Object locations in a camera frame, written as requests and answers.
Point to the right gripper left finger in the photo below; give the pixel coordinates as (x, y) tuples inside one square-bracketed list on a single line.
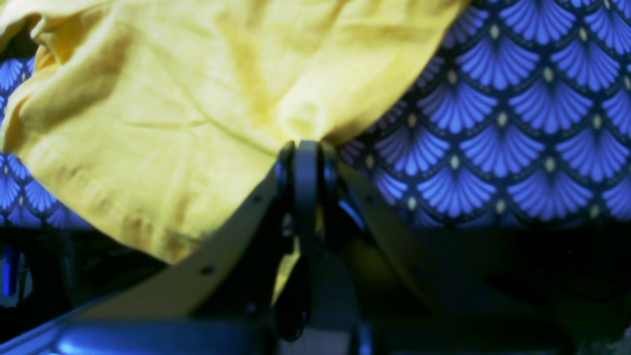
[(234, 271)]

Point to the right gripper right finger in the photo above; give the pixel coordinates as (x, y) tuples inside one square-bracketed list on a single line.
[(392, 270)]

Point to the yellow T-shirt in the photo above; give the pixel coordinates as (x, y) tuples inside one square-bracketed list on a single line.
[(153, 119)]

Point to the blue fan-pattern tablecloth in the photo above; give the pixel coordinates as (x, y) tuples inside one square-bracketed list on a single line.
[(520, 119)]

